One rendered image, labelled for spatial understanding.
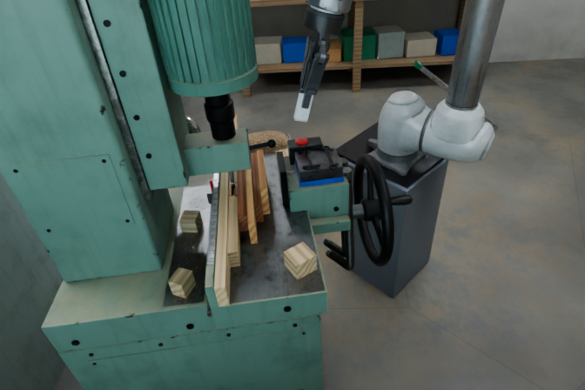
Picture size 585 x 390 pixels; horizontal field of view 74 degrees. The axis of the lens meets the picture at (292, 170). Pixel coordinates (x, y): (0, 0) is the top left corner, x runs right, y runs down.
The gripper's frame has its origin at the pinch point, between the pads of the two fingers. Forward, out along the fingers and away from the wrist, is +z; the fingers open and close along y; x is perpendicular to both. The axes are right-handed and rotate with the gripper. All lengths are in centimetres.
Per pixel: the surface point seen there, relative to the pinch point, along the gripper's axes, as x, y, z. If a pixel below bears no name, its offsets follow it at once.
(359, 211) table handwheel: 19.5, 3.9, 24.6
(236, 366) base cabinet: -7, 25, 59
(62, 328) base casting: -45, 24, 45
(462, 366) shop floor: 82, 5, 93
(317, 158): 4.8, 4.6, 10.1
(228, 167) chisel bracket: -14.7, 6.1, 14.1
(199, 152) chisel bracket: -21.0, 6.2, 11.2
